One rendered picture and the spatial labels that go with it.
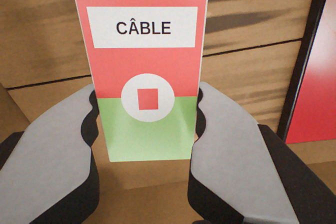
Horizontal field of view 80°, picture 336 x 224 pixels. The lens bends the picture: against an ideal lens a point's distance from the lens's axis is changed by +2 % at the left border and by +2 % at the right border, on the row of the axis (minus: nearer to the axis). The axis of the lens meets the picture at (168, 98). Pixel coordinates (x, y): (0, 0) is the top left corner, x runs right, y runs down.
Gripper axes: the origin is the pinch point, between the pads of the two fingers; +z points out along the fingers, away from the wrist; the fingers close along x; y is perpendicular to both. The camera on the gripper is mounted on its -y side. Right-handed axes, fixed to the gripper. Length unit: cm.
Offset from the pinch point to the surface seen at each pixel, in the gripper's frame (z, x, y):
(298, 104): 1.7, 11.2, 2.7
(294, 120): 1.7, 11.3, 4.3
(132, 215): 0.0, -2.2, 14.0
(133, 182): 2.8, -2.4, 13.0
